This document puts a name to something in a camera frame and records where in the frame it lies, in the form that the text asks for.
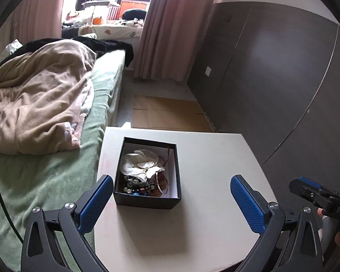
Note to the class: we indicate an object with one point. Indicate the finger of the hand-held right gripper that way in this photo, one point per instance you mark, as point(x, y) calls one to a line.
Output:
point(308, 191)

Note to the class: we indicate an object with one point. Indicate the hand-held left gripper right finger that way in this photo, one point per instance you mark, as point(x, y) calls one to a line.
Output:
point(248, 204)

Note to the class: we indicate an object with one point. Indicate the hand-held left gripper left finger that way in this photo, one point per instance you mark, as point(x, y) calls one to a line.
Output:
point(93, 204)

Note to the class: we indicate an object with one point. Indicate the black jewelry box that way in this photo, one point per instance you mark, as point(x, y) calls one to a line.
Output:
point(146, 202)

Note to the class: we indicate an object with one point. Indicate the white shell flower ornament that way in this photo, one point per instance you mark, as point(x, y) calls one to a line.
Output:
point(133, 164)

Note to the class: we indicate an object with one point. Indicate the green bed sheet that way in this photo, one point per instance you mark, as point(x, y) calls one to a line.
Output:
point(45, 181)

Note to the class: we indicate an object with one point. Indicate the small white tag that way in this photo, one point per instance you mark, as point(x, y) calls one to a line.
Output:
point(126, 124)

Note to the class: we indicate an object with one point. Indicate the flat cardboard sheet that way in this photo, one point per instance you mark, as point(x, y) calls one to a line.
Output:
point(164, 116)

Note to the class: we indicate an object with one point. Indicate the beige blanket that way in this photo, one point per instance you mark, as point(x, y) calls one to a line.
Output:
point(39, 96)

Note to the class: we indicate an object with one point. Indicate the dark grey wardrobe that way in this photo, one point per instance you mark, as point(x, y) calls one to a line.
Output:
point(272, 76)

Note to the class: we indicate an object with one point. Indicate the black cloth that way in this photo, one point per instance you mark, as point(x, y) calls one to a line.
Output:
point(113, 46)

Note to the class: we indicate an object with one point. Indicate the patterned white bed sheet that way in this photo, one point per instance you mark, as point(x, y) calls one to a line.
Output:
point(116, 29)

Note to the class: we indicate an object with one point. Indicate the small orange object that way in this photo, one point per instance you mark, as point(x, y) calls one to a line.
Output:
point(97, 20)

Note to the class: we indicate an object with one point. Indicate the wide pink curtain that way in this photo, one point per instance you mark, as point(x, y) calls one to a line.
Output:
point(164, 34)

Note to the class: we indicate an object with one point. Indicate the black cushion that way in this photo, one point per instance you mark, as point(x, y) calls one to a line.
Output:
point(134, 14)

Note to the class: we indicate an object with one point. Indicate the narrow pink curtain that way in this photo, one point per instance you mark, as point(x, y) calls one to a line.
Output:
point(39, 14)

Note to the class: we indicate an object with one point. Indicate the orange box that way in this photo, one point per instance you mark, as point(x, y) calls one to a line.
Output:
point(133, 4)

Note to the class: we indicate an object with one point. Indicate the white wall socket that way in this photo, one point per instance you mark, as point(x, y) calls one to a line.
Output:
point(208, 71)

